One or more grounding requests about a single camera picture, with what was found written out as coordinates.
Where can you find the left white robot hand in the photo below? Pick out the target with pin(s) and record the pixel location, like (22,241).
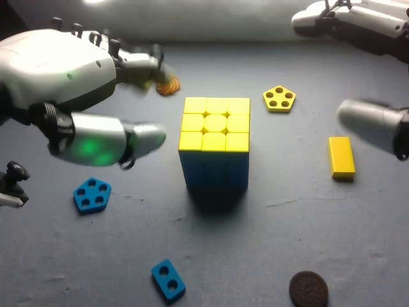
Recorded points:
(48,64)

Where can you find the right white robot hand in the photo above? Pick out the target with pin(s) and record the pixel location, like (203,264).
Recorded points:
(367,121)

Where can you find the multicoloured puzzle cube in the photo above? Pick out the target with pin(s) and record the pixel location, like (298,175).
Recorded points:
(214,128)

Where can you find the yellow rectangular block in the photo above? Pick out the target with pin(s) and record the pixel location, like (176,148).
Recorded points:
(342,156)

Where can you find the yellow pentagon block with holes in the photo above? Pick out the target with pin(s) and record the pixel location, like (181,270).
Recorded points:
(279,107)

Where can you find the orange swirl toy pastry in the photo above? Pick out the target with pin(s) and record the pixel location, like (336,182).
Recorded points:
(169,89)

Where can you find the grey table cloth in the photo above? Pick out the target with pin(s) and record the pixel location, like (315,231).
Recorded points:
(287,224)

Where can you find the blue pentagon block with holes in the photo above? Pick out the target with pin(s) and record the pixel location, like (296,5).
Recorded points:
(91,193)

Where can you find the dark chocolate sandwich cookie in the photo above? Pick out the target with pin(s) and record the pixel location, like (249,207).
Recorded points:
(308,289)

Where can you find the blue two-hole block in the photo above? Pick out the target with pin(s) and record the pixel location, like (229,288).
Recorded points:
(167,278)

